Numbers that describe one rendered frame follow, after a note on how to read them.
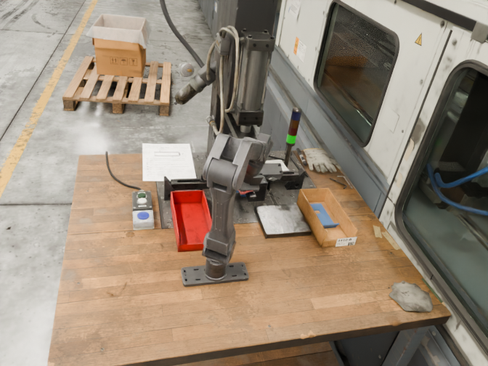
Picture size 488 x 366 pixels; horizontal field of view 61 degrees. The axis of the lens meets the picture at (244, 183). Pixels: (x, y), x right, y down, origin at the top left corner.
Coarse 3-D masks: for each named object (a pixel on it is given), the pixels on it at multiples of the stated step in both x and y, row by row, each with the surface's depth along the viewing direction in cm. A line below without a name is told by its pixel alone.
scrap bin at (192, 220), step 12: (180, 192) 148; (192, 192) 150; (180, 204) 151; (192, 204) 152; (204, 204) 147; (180, 216) 145; (192, 216) 146; (204, 216) 147; (180, 228) 140; (192, 228) 141; (204, 228) 141; (180, 240) 135; (192, 240) 136
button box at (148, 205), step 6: (108, 168) 163; (126, 186) 156; (132, 186) 156; (132, 192) 149; (138, 192) 149; (144, 192) 150; (150, 192) 150; (132, 198) 146; (138, 198) 146; (150, 198) 147; (132, 204) 144; (138, 204) 144; (144, 204) 144; (150, 204) 145; (138, 210) 142; (144, 210) 143
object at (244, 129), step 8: (224, 112) 157; (232, 120) 151; (232, 128) 146; (240, 128) 144; (248, 128) 143; (216, 136) 148; (232, 136) 146; (240, 136) 141; (248, 136) 142; (256, 136) 142
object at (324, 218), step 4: (312, 204) 160; (316, 204) 160; (320, 204) 161; (316, 208) 158; (320, 208) 158; (324, 208) 158; (320, 212) 156; (324, 212) 157; (320, 216) 154; (324, 216) 154; (328, 216) 155; (320, 220) 152; (324, 220) 152; (328, 220) 153; (324, 224) 146; (328, 224) 147; (332, 224) 147; (336, 224) 148
